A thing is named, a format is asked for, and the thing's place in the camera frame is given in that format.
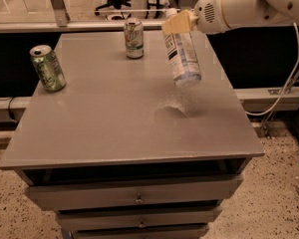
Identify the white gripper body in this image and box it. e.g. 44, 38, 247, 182
194, 0, 230, 35

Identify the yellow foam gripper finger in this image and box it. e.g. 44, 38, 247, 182
161, 9, 198, 35

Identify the clear blue plastic bottle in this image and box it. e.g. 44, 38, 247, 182
163, 32, 201, 88

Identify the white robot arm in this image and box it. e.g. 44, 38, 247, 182
161, 0, 299, 35

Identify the white soda can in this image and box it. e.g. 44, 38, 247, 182
124, 17, 144, 59

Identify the metal railing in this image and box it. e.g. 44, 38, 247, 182
0, 0, 177, 33

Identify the green soda can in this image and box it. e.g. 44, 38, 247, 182
30, 45, 66, 92

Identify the grey drawer cabinet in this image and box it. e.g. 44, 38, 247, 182
0, 29, 266, 239

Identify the top grey drawer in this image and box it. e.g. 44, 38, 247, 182
25, 175, 243, 210

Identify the grey drawer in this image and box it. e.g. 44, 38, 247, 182
73, 224, 209, 239
25, 175, 243, 210
56, 205, 222, 231

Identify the bottom grey drawer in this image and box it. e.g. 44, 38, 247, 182
73, 224, 209, 239

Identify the middle grey drawer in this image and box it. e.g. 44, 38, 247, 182
56, 205, 222, 231

